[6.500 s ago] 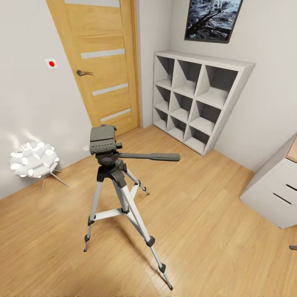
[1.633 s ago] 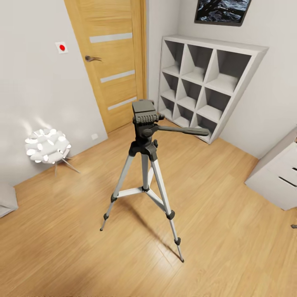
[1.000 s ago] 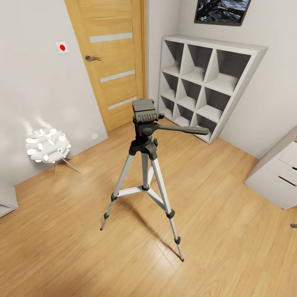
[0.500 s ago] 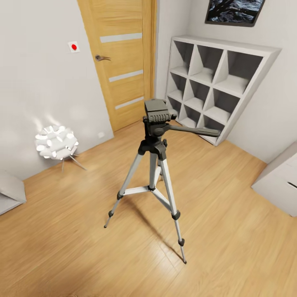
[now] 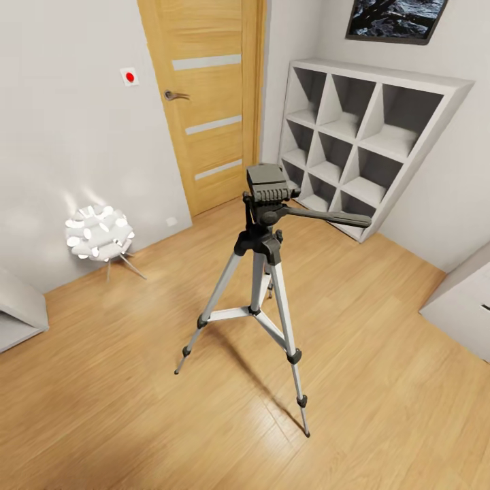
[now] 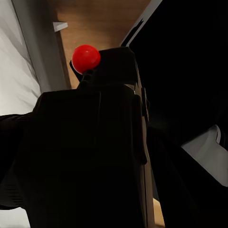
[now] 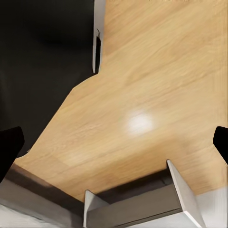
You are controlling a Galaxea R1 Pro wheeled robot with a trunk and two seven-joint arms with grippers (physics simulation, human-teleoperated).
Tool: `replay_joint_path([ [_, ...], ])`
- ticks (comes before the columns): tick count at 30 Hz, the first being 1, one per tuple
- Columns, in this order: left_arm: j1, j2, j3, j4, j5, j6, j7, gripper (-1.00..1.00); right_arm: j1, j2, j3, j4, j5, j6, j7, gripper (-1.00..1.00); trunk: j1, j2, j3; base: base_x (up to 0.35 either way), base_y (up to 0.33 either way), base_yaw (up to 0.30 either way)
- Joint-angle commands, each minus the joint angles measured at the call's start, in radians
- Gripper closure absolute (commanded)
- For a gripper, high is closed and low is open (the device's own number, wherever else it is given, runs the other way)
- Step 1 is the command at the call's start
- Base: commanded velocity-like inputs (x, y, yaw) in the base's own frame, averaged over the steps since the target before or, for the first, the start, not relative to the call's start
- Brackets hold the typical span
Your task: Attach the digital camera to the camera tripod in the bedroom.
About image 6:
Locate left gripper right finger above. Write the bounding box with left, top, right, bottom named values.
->
left=146, top=126, right=228, bottom=228

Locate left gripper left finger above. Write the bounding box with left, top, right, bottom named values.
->
left=0, top=126, right=23, bottom=184

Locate digital camera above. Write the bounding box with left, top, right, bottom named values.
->
left=0, top=45, right=155, bottom=228

